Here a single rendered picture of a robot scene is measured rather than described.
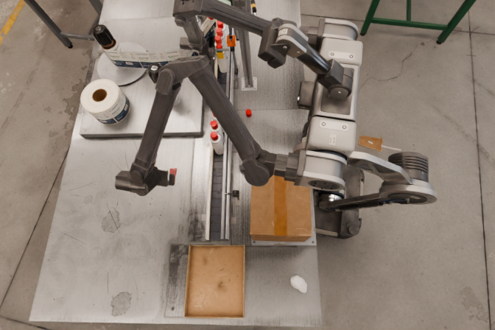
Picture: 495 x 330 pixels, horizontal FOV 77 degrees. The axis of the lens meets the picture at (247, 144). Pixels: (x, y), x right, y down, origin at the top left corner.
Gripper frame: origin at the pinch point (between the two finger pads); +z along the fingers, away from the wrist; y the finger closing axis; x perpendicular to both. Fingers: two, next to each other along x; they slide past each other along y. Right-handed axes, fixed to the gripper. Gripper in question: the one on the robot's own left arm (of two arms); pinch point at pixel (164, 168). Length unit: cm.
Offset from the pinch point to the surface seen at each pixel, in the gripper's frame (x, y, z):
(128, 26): -55, 61, 81
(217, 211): 26.0, -19.3, 17.1
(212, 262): 47, -21, 6
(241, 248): 40, -33, 12
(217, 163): 7.7, -14.2, 31.9
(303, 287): 48, -64, 3
